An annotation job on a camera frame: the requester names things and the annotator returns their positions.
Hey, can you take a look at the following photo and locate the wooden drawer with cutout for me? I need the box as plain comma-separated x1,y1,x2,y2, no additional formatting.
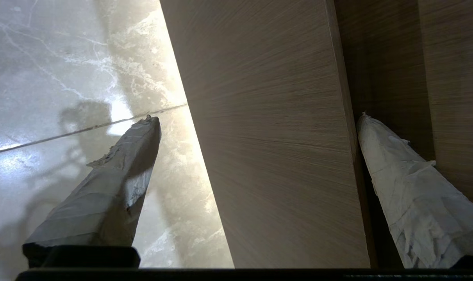
159,0,371,269

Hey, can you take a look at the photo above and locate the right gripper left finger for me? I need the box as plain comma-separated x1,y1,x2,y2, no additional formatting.
23,115,162,268

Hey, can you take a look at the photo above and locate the wooden vanity cabinet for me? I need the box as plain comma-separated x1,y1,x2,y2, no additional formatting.
333,0,473,213

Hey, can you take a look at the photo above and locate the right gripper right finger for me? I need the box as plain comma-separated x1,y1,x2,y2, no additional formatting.
357,112,473,269

